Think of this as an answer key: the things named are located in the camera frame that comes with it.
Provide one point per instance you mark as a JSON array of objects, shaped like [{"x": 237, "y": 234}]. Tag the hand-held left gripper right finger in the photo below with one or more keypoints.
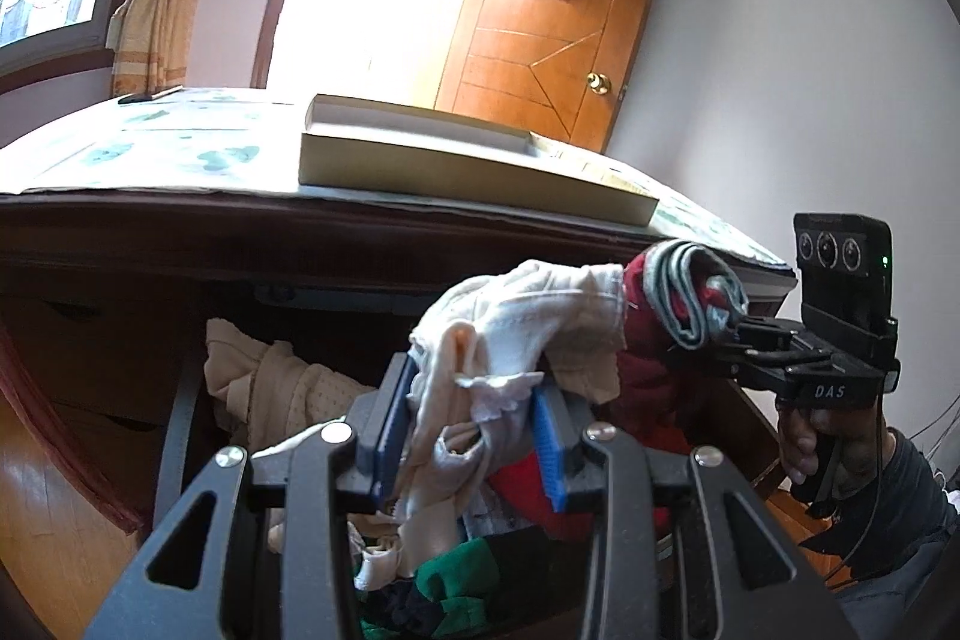
[{"x": 547, "y": 452}]

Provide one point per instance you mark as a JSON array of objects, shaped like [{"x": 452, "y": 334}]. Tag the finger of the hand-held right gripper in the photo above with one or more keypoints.
[
  {"x": 765, "y": 332},
  {"x": 750, "y": 362}
]

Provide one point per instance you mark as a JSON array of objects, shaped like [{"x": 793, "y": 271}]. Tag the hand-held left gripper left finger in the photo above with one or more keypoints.
[{"x": 394, "y": 415}]

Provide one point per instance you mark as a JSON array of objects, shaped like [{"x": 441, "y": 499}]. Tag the red grey-banded underwear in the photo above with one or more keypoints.
[{"x": 645, "y": 325}]

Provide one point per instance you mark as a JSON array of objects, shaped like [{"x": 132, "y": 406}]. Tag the cream terry underwear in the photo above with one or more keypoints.
[{"x": 379, "y": 557}]

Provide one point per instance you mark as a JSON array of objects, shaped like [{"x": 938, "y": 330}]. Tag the white underwear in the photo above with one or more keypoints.
[{"x": 510, "y": 310}]

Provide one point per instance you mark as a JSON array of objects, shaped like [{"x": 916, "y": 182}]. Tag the green navy underwear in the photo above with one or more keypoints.
[{"x": 457, "y": 572}]

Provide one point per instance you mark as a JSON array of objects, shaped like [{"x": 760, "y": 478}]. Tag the dark wooden drawer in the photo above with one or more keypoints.
[{"x": 184, "y": 430}]

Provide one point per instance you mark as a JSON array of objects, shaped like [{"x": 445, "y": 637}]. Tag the shallow cardboard box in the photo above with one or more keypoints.
[{"x": 450, "y": 175}]

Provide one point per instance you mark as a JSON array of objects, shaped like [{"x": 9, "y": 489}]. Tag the person's right forearm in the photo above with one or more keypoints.
[{"x": 907, "y": 512}]

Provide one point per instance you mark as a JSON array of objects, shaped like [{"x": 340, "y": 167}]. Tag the beige mesh underwear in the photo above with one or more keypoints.
[{"x": 277, "y": 385}]

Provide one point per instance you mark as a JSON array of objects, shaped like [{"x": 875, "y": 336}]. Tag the person's right hand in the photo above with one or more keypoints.
[{"x": 802, "y": 449}]

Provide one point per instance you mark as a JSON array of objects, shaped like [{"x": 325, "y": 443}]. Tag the brass door knob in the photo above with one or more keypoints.
[{"x": 598, "y": 82}]

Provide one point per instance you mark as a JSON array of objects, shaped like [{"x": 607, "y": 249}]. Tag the dark wooden dresser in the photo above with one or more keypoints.
[{"x": 112, "y": 280}]

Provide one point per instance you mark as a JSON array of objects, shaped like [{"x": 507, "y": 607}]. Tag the floral tablecloth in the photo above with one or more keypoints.
[{"x": 150, "y": 145}]

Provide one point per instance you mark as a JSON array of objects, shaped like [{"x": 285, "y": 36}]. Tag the wooden door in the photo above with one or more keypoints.
[{"x": 525, "y": 33}]

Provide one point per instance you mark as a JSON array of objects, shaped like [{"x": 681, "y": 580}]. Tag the black flat object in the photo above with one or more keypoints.
[{"x": 146, "y": 96}]

